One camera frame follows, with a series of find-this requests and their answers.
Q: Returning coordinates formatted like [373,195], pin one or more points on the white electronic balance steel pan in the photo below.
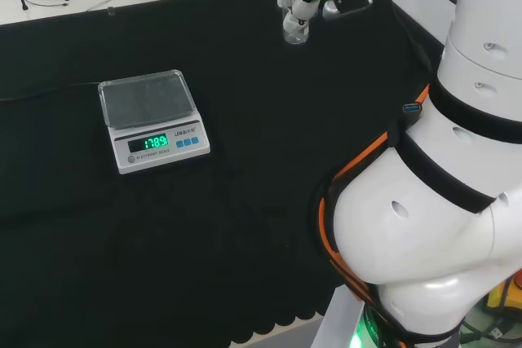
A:
[153,120]

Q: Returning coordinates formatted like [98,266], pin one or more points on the black bench cloth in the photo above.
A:
[204,242]

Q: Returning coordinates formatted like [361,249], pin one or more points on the yellow stop button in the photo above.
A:
[505,293]

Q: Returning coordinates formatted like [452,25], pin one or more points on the blue USB plug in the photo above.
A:
[412,108]

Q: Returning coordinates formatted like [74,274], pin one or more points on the small clear glass beaker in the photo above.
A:
[295,32]

